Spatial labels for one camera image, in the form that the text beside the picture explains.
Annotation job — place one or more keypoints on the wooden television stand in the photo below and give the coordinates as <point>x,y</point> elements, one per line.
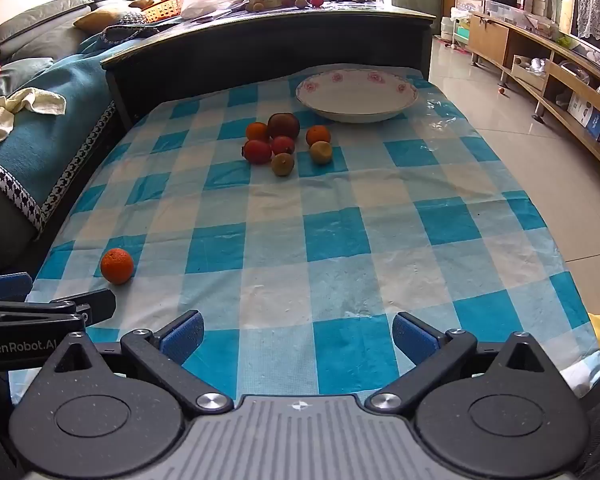
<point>555,60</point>

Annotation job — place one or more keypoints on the dark red plum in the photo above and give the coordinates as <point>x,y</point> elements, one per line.
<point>283,125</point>

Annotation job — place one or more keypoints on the small orange mandarin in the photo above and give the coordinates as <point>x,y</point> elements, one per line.
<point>116,266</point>
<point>256,131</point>
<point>318,135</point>

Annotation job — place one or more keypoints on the yellow pillow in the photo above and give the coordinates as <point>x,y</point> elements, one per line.
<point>100,16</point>

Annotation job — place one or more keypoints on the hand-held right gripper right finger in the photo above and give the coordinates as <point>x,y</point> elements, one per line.
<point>415,337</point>

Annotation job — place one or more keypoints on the metal shelf rack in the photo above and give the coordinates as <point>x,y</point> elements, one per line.
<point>472,5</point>

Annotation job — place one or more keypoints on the red tomato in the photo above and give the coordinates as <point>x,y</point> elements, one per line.
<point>257,151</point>
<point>283,145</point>

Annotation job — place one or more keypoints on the tan longan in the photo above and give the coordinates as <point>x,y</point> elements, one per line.
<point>282,164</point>
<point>321,152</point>

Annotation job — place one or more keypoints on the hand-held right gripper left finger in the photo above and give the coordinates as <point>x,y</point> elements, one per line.
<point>182,337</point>

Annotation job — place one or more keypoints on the dark patterned pillow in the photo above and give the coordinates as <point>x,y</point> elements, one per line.
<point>127,27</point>

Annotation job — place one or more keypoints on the blue white checked tablecloth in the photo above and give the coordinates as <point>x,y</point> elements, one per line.
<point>330,220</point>

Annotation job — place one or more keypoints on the white floral plate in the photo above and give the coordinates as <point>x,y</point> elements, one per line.
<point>360,95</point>

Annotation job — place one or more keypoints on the cream cloth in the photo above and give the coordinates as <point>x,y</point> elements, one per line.
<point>10,110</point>

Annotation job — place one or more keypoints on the teal blanket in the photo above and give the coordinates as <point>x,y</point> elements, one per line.
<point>40,150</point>

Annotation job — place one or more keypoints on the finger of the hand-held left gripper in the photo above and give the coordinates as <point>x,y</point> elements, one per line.
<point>5,286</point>
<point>92,305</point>

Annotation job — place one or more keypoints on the grey sofa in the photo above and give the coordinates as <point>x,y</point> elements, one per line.
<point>35,20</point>

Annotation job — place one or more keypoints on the blue white carton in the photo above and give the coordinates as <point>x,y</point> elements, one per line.
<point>587,112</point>

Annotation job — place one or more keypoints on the orange plastic basket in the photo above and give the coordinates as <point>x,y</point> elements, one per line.
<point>162,7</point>

